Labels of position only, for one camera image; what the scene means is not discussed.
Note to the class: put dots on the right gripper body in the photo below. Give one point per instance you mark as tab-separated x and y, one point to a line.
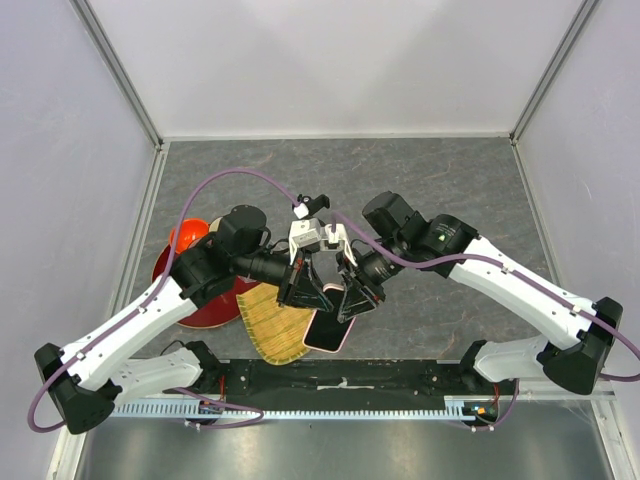
361	272

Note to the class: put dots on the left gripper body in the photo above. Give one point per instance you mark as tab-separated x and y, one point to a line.
297	257

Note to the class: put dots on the pink case smartphone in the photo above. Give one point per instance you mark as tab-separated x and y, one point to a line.
324	332

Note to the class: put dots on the black phone stand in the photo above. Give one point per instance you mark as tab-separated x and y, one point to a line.
311	205

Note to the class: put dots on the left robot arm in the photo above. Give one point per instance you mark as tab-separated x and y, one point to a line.
88	378

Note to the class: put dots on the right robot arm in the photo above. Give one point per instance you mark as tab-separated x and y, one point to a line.
575	333

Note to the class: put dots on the woven bamboo basket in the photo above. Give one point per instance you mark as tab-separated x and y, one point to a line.
276	332

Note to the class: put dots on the red round tray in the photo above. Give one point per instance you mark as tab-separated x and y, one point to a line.
221	310

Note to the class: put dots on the cream ceramic cup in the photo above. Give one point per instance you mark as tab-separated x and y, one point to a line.
214	226

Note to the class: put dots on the orange bowl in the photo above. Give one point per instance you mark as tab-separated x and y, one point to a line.
191	230

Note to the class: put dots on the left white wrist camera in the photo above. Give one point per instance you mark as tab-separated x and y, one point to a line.
304	235

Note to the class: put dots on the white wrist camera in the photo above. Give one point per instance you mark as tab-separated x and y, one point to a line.
335	237
304	235

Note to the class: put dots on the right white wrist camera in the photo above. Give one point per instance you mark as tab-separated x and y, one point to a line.
335	237

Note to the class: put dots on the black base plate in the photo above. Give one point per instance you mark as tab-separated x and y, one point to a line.
349	385

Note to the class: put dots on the grey cable duct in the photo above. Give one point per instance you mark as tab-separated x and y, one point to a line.
183	408

